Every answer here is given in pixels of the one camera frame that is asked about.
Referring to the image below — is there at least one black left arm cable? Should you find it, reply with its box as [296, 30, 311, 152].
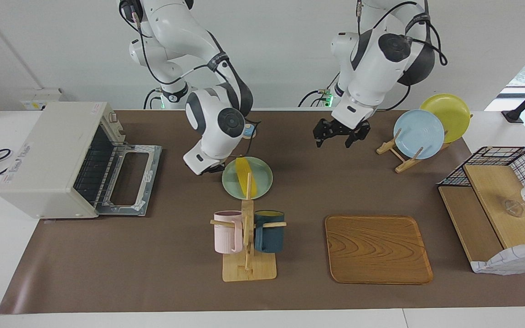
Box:
[356, 0, 448, 113]

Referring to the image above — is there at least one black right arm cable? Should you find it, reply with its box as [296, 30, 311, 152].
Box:
[124, 0, 261, 153]

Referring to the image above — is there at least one black base cable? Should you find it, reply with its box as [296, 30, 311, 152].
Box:
[298, 72, 340, 109]
[143, 87, 163, 110]

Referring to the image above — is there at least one wooden plate rack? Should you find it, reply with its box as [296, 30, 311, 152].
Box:
[376, 114, 474, 174]

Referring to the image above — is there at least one black wire wooden shelf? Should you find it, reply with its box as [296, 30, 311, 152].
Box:
[437, 146, 525, 274]

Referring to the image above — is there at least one clear glass piece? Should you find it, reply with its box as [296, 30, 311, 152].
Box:
[504, 198, 525, 219]

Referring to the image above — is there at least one brown table mat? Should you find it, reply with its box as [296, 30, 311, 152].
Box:
[0, 109, 525, 315]

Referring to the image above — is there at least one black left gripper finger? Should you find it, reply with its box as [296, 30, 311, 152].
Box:
[314, 121, 331, 148]
[345, 130, 371, 149]

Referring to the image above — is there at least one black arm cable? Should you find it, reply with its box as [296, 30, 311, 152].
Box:
[124, 0, 261, 153]
[356, 0, 448, 113]

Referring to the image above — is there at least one wooden serving tray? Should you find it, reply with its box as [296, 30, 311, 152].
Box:
[325, 215, 434, 285]

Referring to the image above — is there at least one beige toaster oven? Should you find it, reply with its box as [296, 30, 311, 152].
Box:
[0, 101, 127, 220]

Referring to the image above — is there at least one white wall socket box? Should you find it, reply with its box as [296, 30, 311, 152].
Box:
[18, 87, 63, 112]

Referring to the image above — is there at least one pale green plate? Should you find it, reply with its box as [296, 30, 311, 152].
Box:
[222, 157, 273, 200]

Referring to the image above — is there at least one wooden mug tree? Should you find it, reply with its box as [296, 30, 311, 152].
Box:
[210, 172, 287, 282]

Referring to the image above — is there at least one yellow plate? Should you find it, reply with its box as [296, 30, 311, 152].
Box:
[420, 93, 471, 144]

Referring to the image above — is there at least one glass oven door with handle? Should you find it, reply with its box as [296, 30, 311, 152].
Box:
[96, 143, 163, 217]

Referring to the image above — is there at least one dark blue mug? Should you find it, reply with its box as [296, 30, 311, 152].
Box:
[254, 210, 286, 254]

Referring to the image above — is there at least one pink mug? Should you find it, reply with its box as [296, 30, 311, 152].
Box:
[213, 210, 244, 254]

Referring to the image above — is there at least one light blue plate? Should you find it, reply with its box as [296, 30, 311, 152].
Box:
[393, 109, 445, 160]

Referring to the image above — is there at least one white checked cloth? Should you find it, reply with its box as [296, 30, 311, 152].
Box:
[470, 240, 525, 275]

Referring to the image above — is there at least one yellow corn cob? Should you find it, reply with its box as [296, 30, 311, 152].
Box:
[236, 157, 258, 199]

